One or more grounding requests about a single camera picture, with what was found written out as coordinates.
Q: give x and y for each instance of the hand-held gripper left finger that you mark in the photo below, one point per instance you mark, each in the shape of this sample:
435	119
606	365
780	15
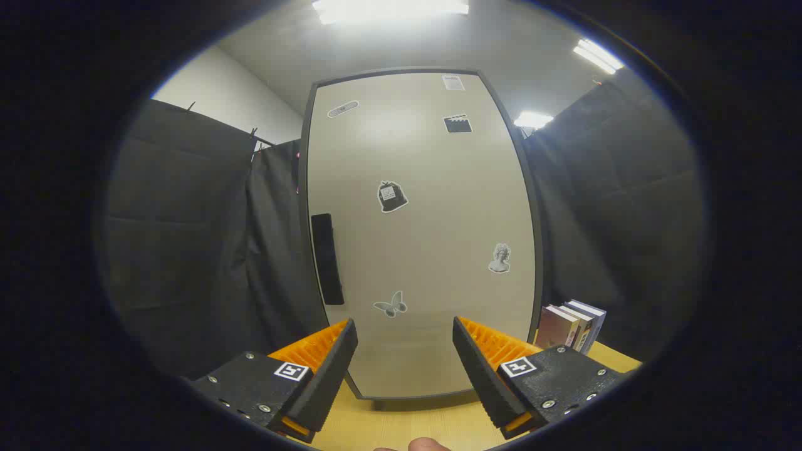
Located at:
329	382

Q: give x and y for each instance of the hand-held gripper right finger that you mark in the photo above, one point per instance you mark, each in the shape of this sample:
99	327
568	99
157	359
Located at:
482	376

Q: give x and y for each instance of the beige cabinet door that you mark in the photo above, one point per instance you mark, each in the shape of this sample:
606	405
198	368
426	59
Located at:
426	219

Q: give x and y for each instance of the tan spine book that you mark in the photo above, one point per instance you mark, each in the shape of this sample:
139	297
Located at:
583	326

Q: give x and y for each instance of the blue grey cover book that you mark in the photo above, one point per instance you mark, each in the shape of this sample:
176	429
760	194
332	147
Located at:
596	322

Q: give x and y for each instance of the black backdrop cloth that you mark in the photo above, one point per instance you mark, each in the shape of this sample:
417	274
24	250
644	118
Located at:
188	238

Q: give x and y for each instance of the ceiling light panel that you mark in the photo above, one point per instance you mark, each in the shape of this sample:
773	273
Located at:
388	9
532	119
598	56

